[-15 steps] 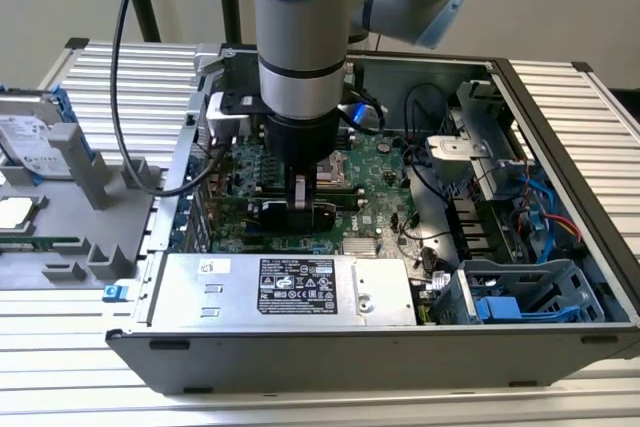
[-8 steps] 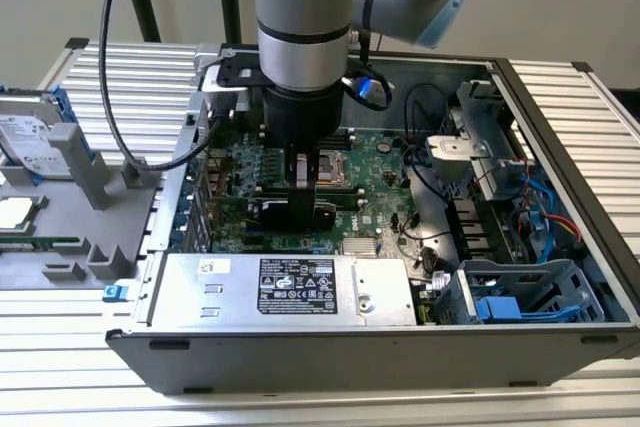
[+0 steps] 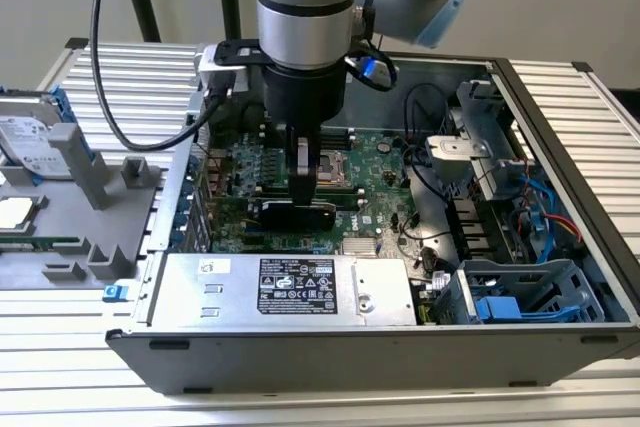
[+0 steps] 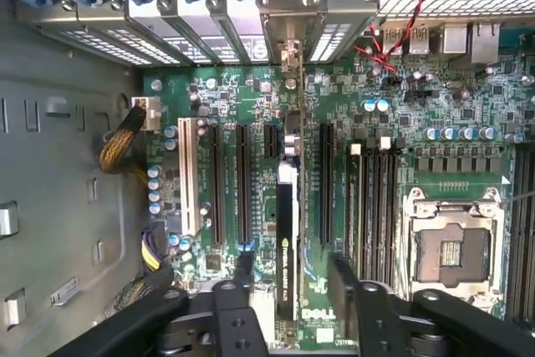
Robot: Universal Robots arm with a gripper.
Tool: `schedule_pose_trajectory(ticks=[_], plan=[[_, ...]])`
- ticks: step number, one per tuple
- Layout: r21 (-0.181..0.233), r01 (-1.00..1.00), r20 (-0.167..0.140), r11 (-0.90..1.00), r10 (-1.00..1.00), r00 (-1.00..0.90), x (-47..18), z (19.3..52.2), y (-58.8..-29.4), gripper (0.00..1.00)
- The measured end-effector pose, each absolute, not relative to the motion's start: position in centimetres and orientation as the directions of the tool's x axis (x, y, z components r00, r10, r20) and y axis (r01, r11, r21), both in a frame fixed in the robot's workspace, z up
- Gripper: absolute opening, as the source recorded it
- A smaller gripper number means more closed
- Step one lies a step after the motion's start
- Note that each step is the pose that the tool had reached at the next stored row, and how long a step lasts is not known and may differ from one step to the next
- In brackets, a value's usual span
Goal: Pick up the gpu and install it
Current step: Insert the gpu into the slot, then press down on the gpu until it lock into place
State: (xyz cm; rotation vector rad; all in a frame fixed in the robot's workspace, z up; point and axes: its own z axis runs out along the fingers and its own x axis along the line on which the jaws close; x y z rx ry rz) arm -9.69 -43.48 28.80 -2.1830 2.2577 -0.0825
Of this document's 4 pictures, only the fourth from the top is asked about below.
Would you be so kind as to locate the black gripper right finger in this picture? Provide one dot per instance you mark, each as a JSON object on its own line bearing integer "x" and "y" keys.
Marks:
{"x": 376, "y": 323}

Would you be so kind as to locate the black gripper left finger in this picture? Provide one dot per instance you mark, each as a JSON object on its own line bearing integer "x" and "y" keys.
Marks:
{"x": 238, "y": 323}

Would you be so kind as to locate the CPU socket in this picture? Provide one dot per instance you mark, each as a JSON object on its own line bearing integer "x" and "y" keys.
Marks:
{"x": 453, "y": 256}

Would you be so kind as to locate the metal socket cover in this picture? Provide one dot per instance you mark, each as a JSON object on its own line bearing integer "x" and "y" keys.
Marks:
{"x": 455, "y": 210}

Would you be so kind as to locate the long black expansion slot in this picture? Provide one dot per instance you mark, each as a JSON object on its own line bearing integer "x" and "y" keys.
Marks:
{"x": 243, "y": 181}
{"x": 217, "y": 181}
{"x": 327, "y": 181}

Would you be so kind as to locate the white expansion slot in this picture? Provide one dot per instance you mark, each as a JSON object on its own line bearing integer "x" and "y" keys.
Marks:
{"x": 189, "y": 173}

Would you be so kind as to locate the short black expansion slot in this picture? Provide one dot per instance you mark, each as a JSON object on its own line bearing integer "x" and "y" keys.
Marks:
{"x": 271, "y": 139}

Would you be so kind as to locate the green motherboard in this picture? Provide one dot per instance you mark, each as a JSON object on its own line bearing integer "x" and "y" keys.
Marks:
{"x": 342, "y": 93}

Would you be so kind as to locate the grey open PC case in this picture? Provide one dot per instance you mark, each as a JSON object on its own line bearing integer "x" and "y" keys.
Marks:
{"x": 62, "y": 52}

